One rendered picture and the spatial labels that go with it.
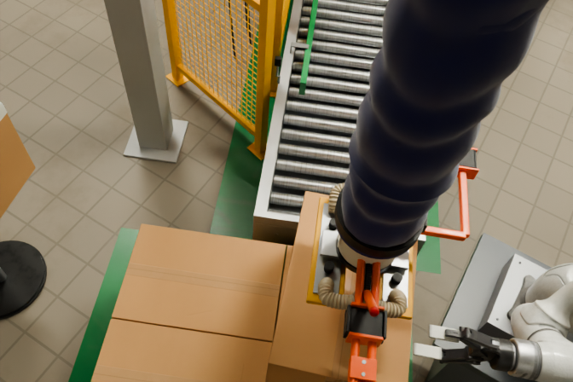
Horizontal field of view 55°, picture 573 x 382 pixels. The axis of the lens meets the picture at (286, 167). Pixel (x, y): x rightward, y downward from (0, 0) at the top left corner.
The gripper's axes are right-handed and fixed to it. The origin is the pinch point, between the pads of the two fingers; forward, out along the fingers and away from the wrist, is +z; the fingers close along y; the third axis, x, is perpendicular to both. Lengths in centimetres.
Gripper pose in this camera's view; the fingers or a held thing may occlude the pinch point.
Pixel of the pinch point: (425, 341)
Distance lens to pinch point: 144.2
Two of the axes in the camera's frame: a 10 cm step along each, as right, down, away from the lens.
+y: -0.7, 5.8, 8.1
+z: -9.9, -1.7, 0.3
